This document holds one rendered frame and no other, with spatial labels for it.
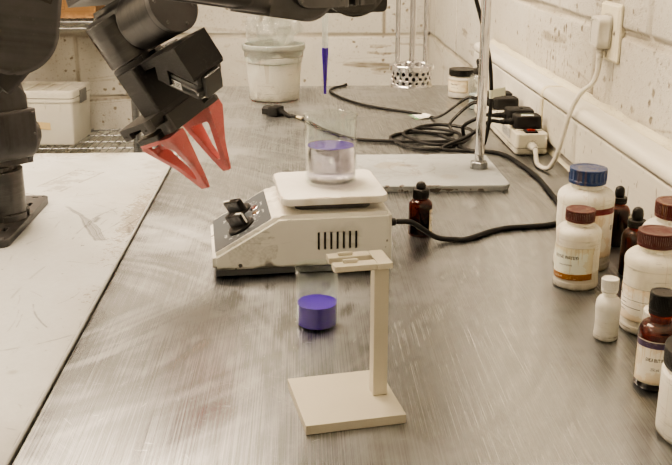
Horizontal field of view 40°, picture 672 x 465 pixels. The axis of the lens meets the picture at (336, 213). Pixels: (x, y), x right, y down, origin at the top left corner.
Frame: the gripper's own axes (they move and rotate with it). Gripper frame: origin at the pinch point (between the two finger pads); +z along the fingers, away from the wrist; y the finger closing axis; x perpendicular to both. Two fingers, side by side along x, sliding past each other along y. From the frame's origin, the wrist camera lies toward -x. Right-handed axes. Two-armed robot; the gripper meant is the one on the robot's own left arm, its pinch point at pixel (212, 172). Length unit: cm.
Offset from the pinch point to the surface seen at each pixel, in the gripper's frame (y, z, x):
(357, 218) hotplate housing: 7.3, 12.4, -8.3
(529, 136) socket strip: 63, 34, 14
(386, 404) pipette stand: -16.0, 16.3, -30.2
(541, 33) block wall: 93, 27, 25
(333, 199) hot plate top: 6.6, 9.3, -7.3
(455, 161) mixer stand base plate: 49, 28, 17
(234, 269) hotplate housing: -4.1, 10.2, 0.7
